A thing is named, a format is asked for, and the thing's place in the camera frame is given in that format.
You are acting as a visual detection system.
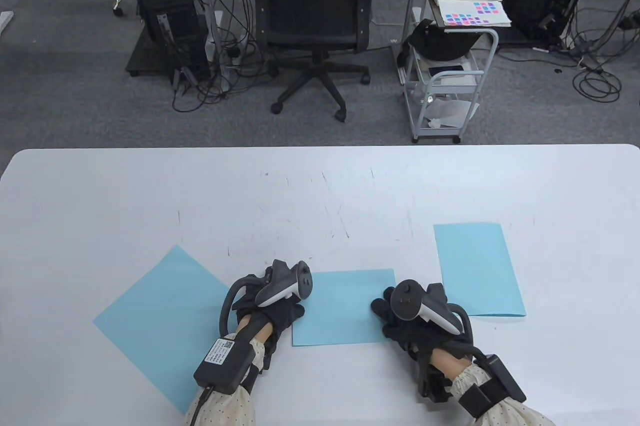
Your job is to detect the person's left hand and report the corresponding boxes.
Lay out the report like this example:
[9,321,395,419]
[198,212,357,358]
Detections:
[231,266,307,372]

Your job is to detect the person's right hand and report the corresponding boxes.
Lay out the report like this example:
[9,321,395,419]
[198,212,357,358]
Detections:
[371,286,476,362]

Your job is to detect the light blue paper sheet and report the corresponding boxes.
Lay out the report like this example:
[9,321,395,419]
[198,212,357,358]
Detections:
[93,246,238,415]
[433,223,527,318]
[291,269,397,348]

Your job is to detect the person's right forearm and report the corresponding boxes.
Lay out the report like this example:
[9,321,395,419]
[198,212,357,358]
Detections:
[430,349,556,426]

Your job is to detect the person's left forearm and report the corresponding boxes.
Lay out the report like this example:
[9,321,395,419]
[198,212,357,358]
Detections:
[185,316,276,426]

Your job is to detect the crumpled white paper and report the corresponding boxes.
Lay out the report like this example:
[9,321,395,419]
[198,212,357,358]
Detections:
[425,99,480,129]

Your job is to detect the grey and white tracking controller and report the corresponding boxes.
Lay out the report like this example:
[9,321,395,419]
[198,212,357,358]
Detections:
[391,280,473,344]
[220,260,314,337]

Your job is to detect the black glove sensor module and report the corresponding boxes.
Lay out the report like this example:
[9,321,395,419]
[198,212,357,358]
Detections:
[416,364,453,403]

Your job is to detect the white rolling cart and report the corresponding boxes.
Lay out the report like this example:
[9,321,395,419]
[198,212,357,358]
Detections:
[398,6,500,143]

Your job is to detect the black bag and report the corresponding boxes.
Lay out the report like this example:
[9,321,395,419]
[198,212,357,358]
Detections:
[404,19,476,61]

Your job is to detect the sheet with coloured squares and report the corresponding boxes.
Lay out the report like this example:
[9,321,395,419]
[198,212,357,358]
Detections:
[434,0,513,28]

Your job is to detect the black computer tower on stand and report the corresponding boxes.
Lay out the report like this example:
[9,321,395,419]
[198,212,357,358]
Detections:
[125,0,212,83]

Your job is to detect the black wrist camera box with label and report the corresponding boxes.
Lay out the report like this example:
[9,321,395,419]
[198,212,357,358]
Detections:
[193,334,256,395]

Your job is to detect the black wrist box cable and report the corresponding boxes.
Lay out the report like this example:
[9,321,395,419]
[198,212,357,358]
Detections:
[191,384,216,426]

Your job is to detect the tangle of black cables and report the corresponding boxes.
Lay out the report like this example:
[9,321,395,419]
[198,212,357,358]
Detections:
[170,0,271,113]

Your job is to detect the coiled black floor cables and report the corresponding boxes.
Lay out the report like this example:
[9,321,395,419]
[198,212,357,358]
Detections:
[500,0,640,103]

